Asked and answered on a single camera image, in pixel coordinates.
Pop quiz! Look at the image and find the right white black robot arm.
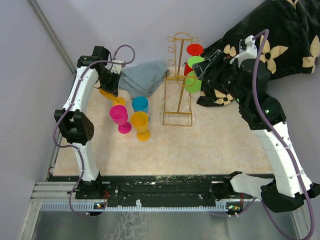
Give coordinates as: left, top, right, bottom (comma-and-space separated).
192, 50, 320, 213

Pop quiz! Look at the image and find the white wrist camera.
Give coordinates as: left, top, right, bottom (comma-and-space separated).
110, 59, 126, 75
229, 35, 258, 67

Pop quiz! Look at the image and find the aluminium frame rail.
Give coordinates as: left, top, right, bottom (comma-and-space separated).
27, 0, 76, 74

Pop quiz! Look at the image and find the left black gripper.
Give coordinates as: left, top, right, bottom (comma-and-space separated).
98, 69, 122, 97

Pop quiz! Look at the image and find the green plastic wine glass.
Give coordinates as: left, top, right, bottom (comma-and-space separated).
184, 56, 204, 94

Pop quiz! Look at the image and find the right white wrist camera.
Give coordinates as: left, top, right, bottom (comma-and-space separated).
229, 35, 258, 67

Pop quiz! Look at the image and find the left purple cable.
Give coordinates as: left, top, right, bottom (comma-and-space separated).
53, 44, 136, 217

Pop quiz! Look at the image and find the orange plastic wine glass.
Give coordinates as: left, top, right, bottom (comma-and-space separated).
130, 111, 151, 142
99, 88, 126, 106

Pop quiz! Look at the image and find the black floral blanket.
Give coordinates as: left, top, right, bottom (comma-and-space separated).
196, 0, 320, 108

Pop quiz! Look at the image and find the grey folded cloth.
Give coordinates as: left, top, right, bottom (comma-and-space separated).
118, 60, 168, 99

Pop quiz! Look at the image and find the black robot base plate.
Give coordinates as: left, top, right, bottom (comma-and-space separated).
74, 172, 253, 208

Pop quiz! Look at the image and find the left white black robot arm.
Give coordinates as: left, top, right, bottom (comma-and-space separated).
54, 46, 122, 199

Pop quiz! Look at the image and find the purple cable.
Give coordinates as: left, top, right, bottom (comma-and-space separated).
53, 44, 136, 217
251, 29, 315, 240

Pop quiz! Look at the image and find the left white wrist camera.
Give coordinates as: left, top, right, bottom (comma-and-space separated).
110, 59, 126, 75

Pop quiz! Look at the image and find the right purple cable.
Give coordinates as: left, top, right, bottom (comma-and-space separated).
251, 29, 315, 240

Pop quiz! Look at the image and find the red plastic wine glass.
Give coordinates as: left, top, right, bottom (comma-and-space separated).
184, 43, 204, 76

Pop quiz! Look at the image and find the blue plastic wine glass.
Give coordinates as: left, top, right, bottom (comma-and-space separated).
131, 96, 150, 123

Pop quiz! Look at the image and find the white slotted cable duct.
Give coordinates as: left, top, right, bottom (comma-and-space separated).
39, 199, 242, 212

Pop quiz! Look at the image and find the gold wire glass rack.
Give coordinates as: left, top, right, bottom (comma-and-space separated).
162, 32, 199, 127

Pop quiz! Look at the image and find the pink plastic wine glass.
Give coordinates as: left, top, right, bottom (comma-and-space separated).
109, 104, 132, 135

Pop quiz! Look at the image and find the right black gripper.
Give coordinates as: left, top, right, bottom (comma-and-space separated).
191, 49, 248, 106

